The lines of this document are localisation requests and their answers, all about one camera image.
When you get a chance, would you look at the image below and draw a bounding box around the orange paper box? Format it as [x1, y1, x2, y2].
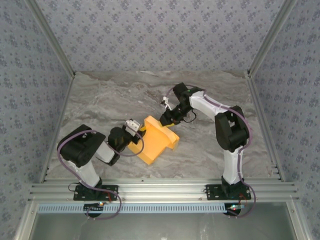
[127, 115, 180, 166]

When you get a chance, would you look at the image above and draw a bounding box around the small black controller board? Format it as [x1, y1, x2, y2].
[224, 202, 244, 216]
[83, 202, 105, 218]

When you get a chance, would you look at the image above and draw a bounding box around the grey metal sheet panel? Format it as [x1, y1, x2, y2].
[14, 201, 309, 240]

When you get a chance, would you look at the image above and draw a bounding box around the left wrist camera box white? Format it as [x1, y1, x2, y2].
[124, 119, 141, 138]

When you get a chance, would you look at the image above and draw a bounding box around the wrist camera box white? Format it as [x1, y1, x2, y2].
[124, 119, 141, 138]
[161, 96, 173, 111]

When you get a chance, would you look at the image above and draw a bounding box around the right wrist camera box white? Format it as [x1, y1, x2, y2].
[161, 96, 173, 111]

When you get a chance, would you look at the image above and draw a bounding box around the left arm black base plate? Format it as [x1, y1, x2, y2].
[73, 184, 119, 201]

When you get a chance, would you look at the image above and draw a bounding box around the wide aluminium frame beam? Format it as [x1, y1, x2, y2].
[28, 178, 300, 202]

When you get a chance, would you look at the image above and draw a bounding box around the aluminium table side rail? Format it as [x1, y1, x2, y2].
[38, 73, 76, 183]
[244, 71, 286, 182]

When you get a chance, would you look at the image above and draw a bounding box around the slotted grey cable duct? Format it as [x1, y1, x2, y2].
[37, 202, 233, 214]

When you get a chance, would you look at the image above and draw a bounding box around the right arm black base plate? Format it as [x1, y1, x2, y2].
[205, 184, 252, 201]

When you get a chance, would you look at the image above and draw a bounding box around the aluminium frame post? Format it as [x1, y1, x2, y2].
[246, 0, 299, 76]
[24, 0, 76, 77]

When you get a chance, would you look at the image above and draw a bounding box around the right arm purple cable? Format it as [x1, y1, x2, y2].
[164, 86, 257, 219]

